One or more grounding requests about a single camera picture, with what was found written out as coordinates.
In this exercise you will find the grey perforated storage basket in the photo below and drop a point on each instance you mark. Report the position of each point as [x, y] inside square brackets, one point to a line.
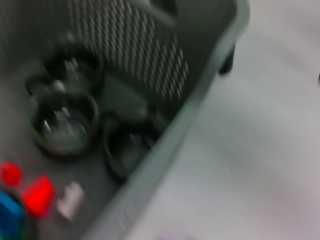
[175, 137]

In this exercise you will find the coral red toy block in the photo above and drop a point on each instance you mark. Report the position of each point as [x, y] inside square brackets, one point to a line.
[38, 195]

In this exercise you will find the white toy block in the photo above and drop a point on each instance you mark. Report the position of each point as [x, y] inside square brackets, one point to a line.
[71, 200]

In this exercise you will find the bright red toy block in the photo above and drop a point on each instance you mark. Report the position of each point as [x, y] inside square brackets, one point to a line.
[10, 173]

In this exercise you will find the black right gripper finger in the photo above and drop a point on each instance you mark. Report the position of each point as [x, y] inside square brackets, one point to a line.
[319, 80]
[227, 60]

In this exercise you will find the blue toy block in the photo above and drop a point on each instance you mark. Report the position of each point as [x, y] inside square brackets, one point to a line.
[10, 215]

